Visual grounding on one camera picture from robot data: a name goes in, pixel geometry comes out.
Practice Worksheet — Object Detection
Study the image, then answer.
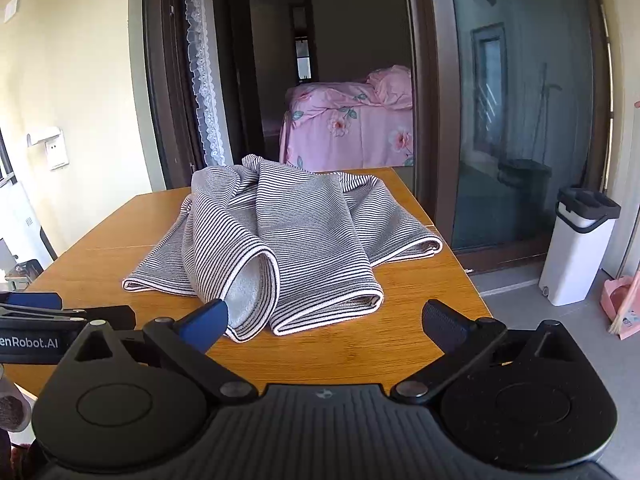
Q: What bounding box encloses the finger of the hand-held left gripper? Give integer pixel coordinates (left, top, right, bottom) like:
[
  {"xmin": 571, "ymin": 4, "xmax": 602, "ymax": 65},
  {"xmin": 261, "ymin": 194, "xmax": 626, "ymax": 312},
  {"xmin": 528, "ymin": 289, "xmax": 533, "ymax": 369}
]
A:
[
  {"xmin": 65, "ymin": 304, "xmax": 137, "ymax": 334},
  {"xmin": 0, "ymin": 291, "xmax": 89, "ymax": 322}
]

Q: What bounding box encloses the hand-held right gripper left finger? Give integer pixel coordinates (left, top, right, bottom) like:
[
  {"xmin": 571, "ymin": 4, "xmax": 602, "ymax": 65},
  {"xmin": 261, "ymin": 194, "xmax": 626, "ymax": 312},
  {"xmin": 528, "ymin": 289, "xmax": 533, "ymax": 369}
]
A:
[{"xmin": 59, "ymin": 299, "xmax": 260, "ymax": 407}]

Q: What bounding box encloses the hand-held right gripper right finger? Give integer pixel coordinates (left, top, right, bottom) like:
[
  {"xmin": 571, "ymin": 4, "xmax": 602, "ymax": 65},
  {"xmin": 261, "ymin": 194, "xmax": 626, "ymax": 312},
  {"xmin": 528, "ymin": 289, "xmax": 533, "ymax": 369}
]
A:
[{"xmin": 390, "ymin": 299, "xmax": 599, "ymax": 405}]

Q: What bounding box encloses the striped grey garment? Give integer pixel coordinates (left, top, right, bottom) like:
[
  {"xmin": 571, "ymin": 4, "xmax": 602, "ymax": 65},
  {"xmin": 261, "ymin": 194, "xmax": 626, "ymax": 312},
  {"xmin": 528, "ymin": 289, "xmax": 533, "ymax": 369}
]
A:
[{"xmin": 122, "ymin": 154, "xmax": 444, "ymax": 343}]

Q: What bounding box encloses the white appliance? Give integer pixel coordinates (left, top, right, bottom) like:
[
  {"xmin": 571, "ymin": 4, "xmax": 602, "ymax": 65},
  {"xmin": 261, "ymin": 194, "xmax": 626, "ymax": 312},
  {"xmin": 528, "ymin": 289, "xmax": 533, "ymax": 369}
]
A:
[{"xmin": 0, "ymin": 175, "xmax": 58, "ymax": 275}]

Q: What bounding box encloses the white trash bin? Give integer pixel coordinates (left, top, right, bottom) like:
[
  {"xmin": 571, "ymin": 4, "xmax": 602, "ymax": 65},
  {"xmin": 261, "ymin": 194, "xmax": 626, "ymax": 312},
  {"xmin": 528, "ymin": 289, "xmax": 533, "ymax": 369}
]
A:
[{"xmin": 539, "ymin": 186, "xmax": 622, "ymax": 307}]

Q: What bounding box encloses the white socket cover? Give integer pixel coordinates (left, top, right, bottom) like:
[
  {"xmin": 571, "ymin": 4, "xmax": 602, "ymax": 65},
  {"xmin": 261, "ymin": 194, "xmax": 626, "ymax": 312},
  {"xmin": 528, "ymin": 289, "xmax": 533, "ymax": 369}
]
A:
[{"xmin": 27, "ymin": 127, "xmax": 63, "ymax": 147}]

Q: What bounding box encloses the pink dustpan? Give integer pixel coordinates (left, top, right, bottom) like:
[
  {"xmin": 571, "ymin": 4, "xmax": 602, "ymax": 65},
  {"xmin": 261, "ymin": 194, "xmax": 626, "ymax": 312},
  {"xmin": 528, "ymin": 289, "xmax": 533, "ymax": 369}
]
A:
[{"xmin": 600, "ymin": 275, "xmax": 640, "ymax": 342}]

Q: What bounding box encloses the bed with pink floral sheet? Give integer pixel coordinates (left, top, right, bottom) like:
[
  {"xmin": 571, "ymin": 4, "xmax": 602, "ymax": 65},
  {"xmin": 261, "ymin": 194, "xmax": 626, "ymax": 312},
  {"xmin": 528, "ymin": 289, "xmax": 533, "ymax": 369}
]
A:
[{"xmin": 279, "ymin": 65, "xmax": 416, "ymax": 171}]

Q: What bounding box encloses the glass sliding door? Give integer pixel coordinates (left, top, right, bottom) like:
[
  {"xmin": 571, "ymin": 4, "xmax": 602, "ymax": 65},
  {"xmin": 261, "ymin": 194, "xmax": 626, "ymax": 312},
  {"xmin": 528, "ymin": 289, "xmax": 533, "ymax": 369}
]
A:
[{"xmin": 446, "ymin": 0, "xmax": 601, "ymax": 257}]

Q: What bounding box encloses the pink quilt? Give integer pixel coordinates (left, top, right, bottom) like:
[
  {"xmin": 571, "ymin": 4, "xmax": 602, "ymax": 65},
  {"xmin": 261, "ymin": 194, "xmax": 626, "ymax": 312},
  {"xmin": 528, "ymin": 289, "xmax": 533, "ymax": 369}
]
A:
[{"xmin": 367, "ymin": 65, "xmax": 415, "ymax": 111}]

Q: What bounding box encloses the white lace curtain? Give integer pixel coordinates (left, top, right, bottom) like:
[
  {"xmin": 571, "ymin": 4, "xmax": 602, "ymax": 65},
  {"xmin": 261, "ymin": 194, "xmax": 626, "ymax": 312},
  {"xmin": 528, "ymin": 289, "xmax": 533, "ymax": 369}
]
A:
[{"xmin": 182, "ymin": 0, "xmax": 227, "ymax": 168}]

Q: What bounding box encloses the white wall socket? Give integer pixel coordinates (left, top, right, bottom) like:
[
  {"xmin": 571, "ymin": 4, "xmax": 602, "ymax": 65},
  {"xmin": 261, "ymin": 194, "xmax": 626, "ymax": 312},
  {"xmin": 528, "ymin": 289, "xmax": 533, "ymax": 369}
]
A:
[{"xmin": 44, "ymin": 135, "xmax": 70, "ymax": 171}]

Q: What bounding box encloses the brown door frame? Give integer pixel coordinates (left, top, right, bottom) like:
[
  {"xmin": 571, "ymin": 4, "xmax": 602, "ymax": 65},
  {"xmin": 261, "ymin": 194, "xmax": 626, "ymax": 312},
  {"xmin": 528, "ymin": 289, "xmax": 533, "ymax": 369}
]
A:
[{"xmin": 142, "ymin": 0, "xmax": 612, "ymax": 275}]

